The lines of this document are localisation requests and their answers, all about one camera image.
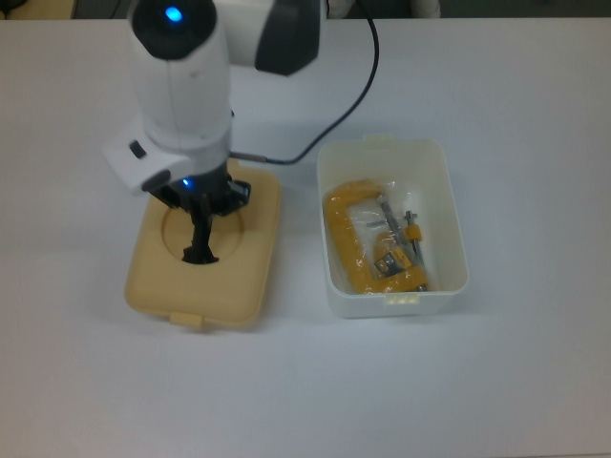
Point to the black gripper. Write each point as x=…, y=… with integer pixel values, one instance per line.
x=200, y=183

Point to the beige tool case lid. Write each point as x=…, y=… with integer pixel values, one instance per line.
x=157, y=281

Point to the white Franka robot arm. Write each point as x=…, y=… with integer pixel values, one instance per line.
x=181, y=81

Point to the white plastic tool case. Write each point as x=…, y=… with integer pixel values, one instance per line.
x=453, y=229

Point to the orange C-clamp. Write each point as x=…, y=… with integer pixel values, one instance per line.
x=339, y=229

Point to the clear plastic bag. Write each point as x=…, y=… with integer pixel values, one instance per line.
x=372, y=224

